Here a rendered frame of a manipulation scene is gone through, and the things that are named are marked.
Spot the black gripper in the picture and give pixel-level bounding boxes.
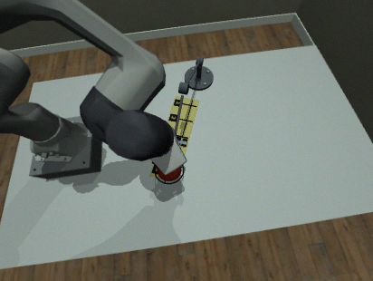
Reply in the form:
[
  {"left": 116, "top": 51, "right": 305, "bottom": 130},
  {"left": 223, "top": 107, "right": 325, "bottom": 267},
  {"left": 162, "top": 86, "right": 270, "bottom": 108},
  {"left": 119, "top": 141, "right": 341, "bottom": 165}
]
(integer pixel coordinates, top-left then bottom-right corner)
[{"left": 177, "top": 137, "right": 187, "bottom": 147}]

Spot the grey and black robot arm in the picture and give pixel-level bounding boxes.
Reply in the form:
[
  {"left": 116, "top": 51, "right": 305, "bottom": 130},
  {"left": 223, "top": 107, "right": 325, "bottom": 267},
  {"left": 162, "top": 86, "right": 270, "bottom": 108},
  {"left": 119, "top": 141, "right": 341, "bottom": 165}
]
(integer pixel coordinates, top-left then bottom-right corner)
[{"left": 0, "top": 0, "right": 187, "bottom": 175}]

